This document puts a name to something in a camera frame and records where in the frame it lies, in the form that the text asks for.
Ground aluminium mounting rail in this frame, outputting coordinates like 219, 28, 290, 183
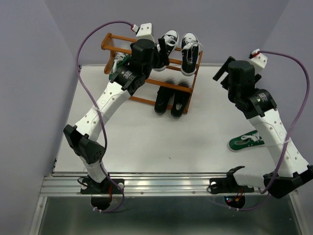
40, 171, 298, 196

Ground black sneaker white laces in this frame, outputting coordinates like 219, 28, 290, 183
153, 30, 179, 72

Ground green sneaker white laces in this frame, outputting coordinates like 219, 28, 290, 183
109, 52, 130, 80

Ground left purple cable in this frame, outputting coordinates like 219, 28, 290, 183
77, 21, 137, 213

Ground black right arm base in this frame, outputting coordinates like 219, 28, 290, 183
206, 166, 254, 194

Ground all black sneaker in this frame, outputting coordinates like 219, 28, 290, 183
154, 86, 175, 115
171, 91, 190, 118

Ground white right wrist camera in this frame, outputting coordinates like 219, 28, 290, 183
248, 49, 268, 75

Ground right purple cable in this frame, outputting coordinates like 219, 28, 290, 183
207, 50, 310, 212

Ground orange wooden shoe shelf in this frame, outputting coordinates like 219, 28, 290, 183
101, 33, 203, 118

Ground purple cable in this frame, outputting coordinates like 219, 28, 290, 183
77, 21, 137, 213
207, 50, 310, 212

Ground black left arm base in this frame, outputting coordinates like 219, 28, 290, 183
77, 175, 125, 195

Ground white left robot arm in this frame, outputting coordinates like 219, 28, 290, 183
64, 38, 169, 193

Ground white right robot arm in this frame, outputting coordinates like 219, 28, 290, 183
211, 53, 313, 199

